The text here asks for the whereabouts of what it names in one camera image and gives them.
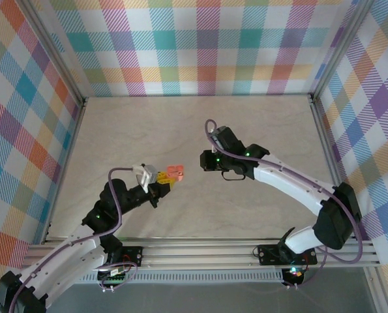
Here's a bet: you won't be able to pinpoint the pink earbud charging case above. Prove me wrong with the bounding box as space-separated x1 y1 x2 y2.
166 164 186 183

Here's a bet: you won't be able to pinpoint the left controller board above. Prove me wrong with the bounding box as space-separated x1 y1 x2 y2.
97 265 131 288

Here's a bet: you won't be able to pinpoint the controller board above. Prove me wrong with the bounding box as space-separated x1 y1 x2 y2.
97 265 131 288
282 266 305 285

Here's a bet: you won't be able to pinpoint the right controller board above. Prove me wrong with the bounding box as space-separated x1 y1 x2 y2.
282 266 305 285

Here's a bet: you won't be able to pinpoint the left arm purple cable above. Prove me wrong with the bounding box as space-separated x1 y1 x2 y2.
4 166 139 313

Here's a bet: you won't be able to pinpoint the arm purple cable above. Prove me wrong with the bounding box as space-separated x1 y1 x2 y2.
4 166 139 313
204 119 365 291

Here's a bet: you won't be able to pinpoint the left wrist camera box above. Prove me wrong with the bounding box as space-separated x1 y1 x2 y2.
131 163 159 193

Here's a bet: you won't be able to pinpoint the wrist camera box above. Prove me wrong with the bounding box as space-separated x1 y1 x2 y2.
131 163 159 193
209 127 221 154

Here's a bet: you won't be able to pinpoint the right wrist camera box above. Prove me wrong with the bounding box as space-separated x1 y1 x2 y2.
209 127 221 154

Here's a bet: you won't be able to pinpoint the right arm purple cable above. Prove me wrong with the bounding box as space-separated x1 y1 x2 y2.
204 119 365 291

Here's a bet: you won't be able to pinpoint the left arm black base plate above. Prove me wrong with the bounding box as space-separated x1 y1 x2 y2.
117 246 144 269

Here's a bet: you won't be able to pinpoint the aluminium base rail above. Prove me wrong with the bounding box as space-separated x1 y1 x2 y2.
23 237 382 271

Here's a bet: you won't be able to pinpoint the right aluminium table side rail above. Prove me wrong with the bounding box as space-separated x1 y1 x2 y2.
309 94 359 241

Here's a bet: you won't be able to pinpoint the grey slotted cable duct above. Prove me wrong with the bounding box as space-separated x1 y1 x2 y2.
79 273 284 284

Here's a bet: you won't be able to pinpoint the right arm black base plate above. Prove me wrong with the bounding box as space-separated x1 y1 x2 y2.
257 243 318 267

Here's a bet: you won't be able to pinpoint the right aluminium frame post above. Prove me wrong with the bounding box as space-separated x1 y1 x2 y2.
310 0 374 99

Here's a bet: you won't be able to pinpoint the aluminium frame post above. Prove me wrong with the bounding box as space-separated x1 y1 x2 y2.
310 0 374 99
23 0 87 108

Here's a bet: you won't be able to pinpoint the left aluminium frame post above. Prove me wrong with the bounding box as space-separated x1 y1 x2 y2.
23 0 87 108

